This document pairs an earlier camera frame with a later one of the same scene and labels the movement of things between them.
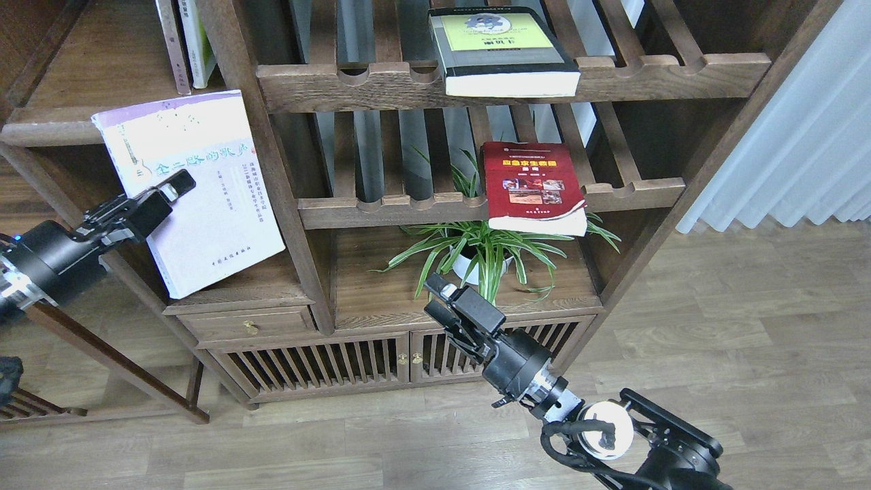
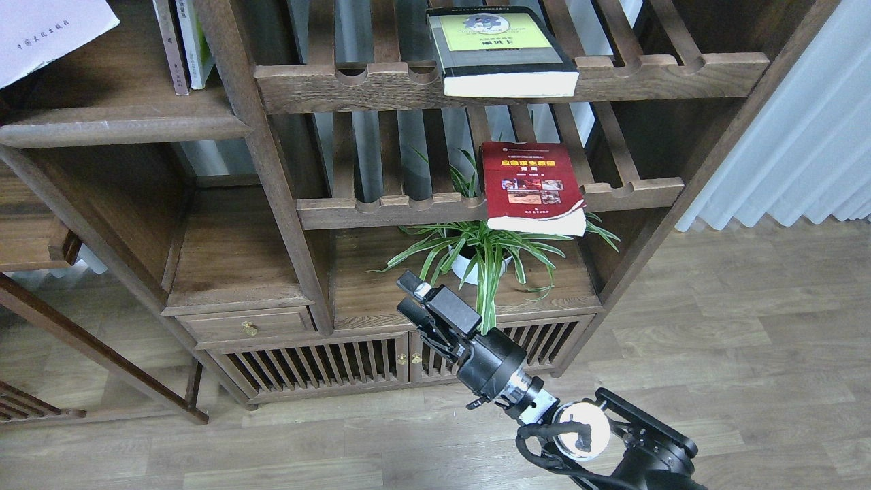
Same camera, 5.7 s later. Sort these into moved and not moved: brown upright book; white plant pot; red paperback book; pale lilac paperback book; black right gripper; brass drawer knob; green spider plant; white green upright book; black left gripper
Moved: pale lilac paperback book; black left gripper; black right gripper
Not moved: white plant pot; brown upright book; red paperback book; white green upright book; brass drawer knob; green spider plant
